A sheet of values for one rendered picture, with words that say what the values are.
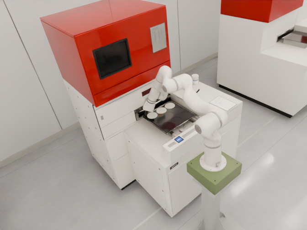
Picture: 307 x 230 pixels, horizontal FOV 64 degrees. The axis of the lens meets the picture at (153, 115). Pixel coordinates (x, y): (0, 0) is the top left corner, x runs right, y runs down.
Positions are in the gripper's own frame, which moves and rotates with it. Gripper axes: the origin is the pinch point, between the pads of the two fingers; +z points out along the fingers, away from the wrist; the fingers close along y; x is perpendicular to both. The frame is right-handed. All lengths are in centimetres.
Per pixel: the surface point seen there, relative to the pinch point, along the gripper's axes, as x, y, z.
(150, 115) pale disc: -0.3, 4.3, 1.0
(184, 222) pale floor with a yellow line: -59, 66, 72
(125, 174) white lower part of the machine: -16, 1, 74
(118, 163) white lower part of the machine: -19, -11, 56
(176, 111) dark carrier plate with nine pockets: 4.3, 27.1, -9.4
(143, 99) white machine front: 7.4, -6.2, -9.3
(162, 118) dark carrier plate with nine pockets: -6.2, 15.1, -3.8
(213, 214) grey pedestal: -71, 74, 30
